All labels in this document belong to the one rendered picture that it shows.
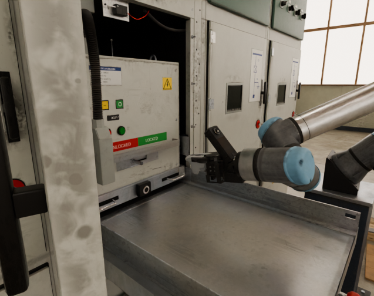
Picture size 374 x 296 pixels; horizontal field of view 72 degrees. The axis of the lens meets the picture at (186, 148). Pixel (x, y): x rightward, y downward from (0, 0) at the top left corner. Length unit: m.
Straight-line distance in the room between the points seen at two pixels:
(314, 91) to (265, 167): 8.26
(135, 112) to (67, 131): 0.84
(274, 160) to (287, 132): 0.18
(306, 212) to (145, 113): 0.70
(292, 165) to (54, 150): 0.54
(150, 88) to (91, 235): 0.89
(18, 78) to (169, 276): 0.58
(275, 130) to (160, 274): 0.51
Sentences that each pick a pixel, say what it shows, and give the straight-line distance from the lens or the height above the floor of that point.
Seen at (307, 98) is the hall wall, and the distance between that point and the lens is 8.94.
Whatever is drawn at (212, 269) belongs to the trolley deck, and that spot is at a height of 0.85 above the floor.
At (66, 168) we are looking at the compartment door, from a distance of 0.17.
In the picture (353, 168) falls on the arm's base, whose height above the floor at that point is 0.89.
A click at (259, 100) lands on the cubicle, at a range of 1.74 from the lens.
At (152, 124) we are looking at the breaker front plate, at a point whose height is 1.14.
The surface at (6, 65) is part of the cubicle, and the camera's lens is 0.74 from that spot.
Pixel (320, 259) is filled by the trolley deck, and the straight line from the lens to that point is 0.83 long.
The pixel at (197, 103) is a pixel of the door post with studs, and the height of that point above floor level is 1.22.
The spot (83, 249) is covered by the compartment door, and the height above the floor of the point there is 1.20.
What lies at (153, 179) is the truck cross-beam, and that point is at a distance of 1.10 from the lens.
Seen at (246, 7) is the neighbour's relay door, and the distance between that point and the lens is 1.57.
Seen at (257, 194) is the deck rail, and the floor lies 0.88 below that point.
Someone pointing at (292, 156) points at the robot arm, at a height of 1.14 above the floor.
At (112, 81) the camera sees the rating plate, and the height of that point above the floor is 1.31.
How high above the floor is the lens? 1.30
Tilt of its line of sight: 14 degrees down
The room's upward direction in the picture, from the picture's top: straight up
